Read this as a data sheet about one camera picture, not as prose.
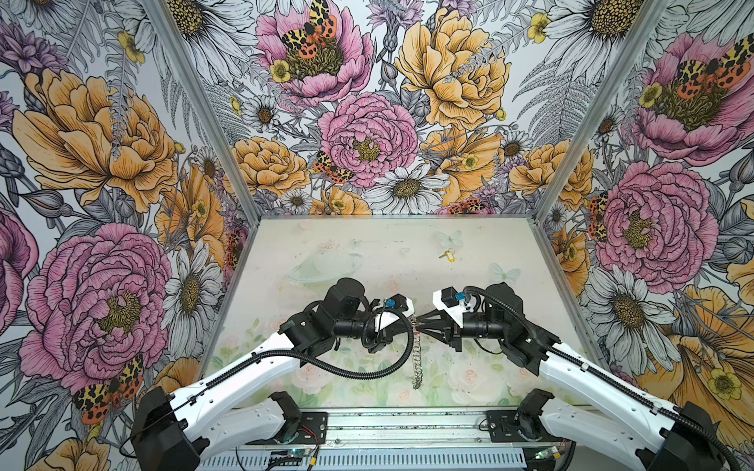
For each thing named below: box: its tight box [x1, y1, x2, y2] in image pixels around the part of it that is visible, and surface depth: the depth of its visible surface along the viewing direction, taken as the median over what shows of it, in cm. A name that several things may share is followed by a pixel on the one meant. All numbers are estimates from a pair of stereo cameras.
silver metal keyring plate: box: [409, 314, 424, 390], surface depth 69 cm
